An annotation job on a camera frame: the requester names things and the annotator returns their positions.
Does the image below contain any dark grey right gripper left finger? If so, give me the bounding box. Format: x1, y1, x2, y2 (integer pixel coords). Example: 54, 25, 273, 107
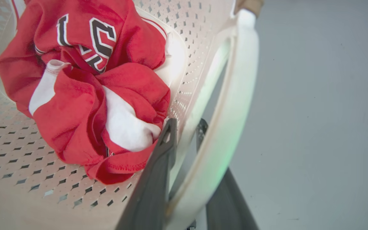
115, 118, 178, 230

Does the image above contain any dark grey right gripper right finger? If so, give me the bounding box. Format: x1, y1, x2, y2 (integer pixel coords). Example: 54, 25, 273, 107
196, 119, 259, 230

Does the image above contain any red and white jersey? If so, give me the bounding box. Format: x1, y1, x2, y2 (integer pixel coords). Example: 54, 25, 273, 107
0, 0, 171, 185

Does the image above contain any white perforated plastic laundry basket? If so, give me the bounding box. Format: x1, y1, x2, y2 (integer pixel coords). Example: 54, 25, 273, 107
0, 0, 260, 230

